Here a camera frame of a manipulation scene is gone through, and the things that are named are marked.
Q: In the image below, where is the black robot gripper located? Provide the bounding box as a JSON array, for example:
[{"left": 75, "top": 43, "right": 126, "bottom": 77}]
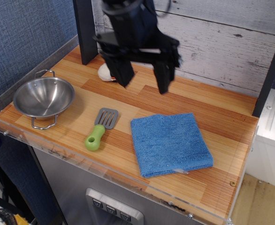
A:
[{"left": 95, "top": 0, "right": 181, "bottom": 94}]

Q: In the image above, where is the white plush sushi toy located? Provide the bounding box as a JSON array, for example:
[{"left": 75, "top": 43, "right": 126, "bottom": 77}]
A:
[{"left": 98, "top": 63, "right": 116, "bottom": 82}]

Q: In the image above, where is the blue towel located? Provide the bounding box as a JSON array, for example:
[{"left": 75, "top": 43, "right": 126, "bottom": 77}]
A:
[{"left": 130, "top": 113, "right": 214, "bottom": 178}]

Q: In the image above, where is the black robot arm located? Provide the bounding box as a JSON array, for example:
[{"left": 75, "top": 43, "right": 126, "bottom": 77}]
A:
[{"left": 94, "top": 0, "right": 181, "bottom": 94}]

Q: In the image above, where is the clear acrylic edge guard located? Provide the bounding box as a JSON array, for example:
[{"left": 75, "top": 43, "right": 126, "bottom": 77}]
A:
[{"left": 0, "top": 107, "right": 258, "bottom": 225}]

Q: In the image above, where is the stainless steel cabinet front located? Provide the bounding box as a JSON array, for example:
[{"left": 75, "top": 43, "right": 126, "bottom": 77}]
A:
[{"left": 34, "top": 149, "right": 200, "bottom": 225}]

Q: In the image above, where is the silver dispenser button panel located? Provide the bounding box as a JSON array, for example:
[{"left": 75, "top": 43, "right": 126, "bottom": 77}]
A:
[{"left": 85, "top": 188, "right": 144, "bottom": 225}]

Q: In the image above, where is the white side cabinet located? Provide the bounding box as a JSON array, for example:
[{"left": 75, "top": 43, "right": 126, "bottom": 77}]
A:
[{"left": 245, "top": 89, "right": 275, "bottom": 186}]

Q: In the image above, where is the green handled grey spatula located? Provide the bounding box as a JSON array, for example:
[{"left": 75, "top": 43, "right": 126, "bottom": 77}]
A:
[{"left": 84, "top": 108, "right": 119, "bottom": 151}]

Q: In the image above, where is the dark grey left post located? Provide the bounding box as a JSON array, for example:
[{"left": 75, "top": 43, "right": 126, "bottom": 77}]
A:
[{"left": 73, "top": 0, "right": 98, "bottom": 65}]

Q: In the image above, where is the dark grey post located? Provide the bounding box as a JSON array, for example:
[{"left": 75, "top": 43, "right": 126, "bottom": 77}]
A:
[
  {"left": 252, "top": 0, "right": 275, "bottom": 118},
  {"left": 73, "top": 0, "right": 98, "bottom": 65}
]

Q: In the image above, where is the steel bowl with handles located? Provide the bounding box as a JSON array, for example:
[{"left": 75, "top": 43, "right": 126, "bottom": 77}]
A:
[{"left": 13, "top": 69, "right": 75, "bottom": 130}]

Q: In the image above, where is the dark grey right post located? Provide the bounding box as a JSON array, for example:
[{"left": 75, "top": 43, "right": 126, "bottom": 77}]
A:
[{"left": 252, "top": 0, "right": 275, "bottom": 118}]

